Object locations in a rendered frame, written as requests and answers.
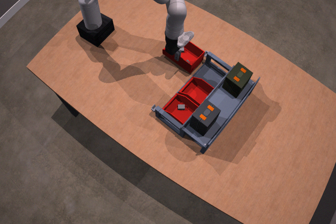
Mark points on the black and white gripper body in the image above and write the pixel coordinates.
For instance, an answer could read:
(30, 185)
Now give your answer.
(176, 40)

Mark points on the black case with orange latches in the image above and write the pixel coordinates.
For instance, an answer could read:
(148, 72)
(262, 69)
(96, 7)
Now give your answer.
(203, 118)

